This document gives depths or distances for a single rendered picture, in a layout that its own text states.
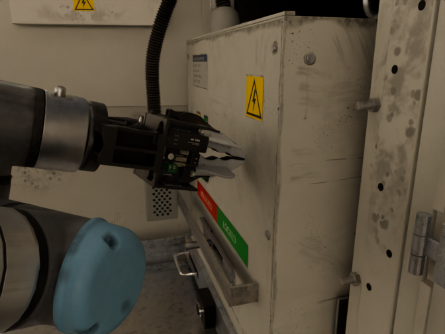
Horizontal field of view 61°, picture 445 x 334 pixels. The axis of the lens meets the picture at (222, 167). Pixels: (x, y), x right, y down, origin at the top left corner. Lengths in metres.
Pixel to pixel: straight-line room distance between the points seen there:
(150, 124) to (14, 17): 0.65
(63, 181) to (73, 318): 0.83
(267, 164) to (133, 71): 0.62
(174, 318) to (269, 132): 0.51
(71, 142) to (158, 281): 0.62
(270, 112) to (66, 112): 0.21
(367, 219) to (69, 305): 0.30
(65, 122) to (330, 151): 0.27
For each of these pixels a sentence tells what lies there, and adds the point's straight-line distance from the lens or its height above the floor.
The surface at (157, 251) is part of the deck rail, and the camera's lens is 1.00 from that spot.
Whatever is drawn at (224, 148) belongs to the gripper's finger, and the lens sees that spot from 0.48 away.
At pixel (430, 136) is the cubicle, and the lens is 0.35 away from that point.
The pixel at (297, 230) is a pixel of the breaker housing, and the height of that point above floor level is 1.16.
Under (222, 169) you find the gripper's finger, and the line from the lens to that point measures 0.47.
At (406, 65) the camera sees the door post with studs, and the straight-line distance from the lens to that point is 0.37.
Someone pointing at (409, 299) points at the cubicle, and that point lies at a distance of 0.40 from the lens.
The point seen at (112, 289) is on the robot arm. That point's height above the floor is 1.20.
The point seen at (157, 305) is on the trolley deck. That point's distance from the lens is 0.87.
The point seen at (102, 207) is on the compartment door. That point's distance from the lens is 1.07.
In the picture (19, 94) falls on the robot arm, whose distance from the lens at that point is 0.37.
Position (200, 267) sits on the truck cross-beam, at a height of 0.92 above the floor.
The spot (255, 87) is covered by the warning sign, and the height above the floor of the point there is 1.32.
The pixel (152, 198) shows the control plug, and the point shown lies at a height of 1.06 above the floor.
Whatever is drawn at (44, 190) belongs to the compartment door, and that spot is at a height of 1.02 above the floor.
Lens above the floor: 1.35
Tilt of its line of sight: 16 degrees down
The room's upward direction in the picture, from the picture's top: straight up
